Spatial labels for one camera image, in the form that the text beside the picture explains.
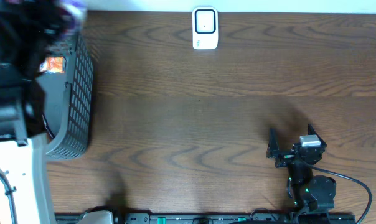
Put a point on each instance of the orange snack packet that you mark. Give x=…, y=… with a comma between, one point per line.
x=53, y=65

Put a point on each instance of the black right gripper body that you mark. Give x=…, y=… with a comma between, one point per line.
x=284, y=159

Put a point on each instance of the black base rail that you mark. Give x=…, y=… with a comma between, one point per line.
x=258, y=217

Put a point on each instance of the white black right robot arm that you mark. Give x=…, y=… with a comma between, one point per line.
x=312, y=195

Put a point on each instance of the purple pink tissue pack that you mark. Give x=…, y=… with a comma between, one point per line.
x=74, y=13

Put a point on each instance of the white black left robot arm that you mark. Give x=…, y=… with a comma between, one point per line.
x=27, y=29

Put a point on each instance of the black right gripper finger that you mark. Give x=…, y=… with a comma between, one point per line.
x=273, y=148
x=311, y=130

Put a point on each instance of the grey plastic lattice basket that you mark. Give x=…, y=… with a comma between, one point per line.
x=68, y=97

